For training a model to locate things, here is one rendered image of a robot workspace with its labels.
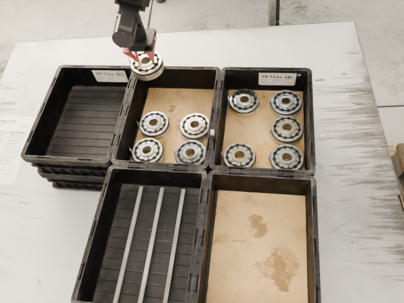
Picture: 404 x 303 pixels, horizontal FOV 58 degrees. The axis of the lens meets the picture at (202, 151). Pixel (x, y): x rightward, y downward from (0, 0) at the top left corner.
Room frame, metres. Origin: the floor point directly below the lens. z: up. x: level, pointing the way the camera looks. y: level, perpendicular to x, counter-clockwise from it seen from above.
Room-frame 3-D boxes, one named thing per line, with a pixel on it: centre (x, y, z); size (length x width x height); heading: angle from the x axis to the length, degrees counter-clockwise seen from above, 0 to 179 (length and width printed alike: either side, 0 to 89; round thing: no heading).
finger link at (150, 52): (0.87, 0.10, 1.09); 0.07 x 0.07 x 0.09; 72
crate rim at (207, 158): (0.74, 0.08, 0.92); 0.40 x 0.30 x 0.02; 163
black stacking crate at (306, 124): (0.65, -0.21, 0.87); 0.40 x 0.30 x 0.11; 163
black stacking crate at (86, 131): (0.83, 0.36, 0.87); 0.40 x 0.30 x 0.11; 163
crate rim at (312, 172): (0.65, -0.21, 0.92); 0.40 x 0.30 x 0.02; 163
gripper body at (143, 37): (0.87, 0.12, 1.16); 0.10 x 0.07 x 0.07; 72
